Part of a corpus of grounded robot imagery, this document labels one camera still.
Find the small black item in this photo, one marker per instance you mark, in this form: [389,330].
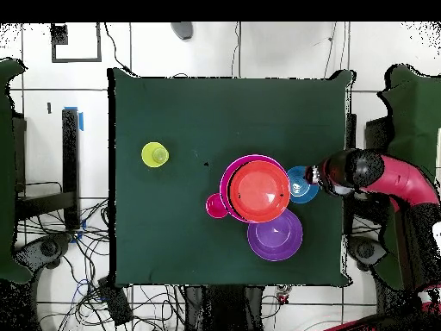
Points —
[49,108]

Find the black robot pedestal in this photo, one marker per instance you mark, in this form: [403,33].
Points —
[224,310]

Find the purple bowl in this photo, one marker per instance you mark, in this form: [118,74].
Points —
[275,244]

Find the straight-sided blue bowl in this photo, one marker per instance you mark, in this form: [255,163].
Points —
[298,189]

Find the person's foot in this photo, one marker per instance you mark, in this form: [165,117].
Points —
[182,30]

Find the black power strip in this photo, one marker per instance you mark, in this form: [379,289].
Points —
[117,303]

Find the black square floor frame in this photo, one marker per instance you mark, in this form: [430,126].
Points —
[76,60]

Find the yellow cup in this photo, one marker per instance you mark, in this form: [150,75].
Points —
[155,155]

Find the large magenta bowl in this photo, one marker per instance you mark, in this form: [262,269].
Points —
[224,186]

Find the black pedestal foot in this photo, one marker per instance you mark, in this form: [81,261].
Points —
[366,250]
[48,249]

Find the black box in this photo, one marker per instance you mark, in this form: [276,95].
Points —
[377,132]

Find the black post with blue tape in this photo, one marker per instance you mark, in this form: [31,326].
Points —
[70,165]

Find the orange bowl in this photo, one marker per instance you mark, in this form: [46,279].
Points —
[258,191]

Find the dark green table cloth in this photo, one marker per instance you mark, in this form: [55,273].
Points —
[155,103]

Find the green cloth covered table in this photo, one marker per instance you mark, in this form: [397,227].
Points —
[413,103]
[5,172]

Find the red cup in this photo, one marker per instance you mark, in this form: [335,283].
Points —
[214,207]

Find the black metal frame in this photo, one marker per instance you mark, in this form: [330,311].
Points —
[44,204]

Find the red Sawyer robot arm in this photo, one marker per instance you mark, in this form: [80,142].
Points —
[399,179]

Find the small red and grey item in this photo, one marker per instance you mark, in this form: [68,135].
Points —
[284,294]

